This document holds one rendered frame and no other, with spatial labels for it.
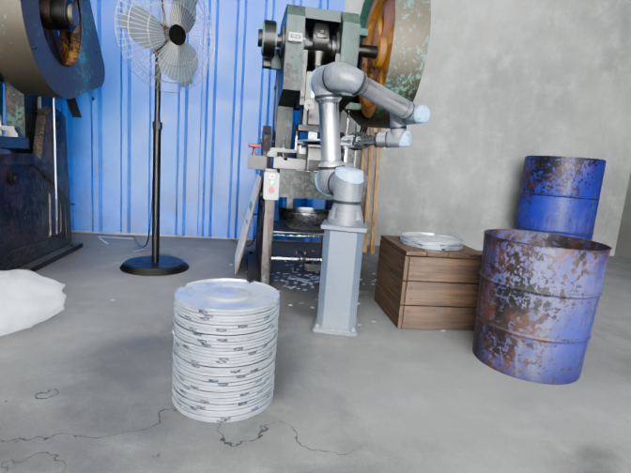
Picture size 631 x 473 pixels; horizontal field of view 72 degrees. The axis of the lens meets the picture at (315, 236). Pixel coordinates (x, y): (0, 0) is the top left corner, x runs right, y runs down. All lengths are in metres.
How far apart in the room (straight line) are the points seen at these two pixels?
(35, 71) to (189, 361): 1.67
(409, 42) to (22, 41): 1.74
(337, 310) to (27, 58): 1.76
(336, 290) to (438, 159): 2.47
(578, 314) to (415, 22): 1.48
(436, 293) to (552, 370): 0.54
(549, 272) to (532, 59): 3.13
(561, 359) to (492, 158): 2.79
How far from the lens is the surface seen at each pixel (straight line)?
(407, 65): 2.32
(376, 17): 2.91
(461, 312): 2.06
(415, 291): 1.94
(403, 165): 3.92
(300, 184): 2.30
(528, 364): 1.73
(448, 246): 2.01
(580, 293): 1.69
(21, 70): 2.51
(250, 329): 1.16
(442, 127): 4.06
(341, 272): 1.77
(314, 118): 2.44
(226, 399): 1.23
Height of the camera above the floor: 0.69
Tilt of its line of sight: 10 degrees down
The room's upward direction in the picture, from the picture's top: 4 degrees clockwise
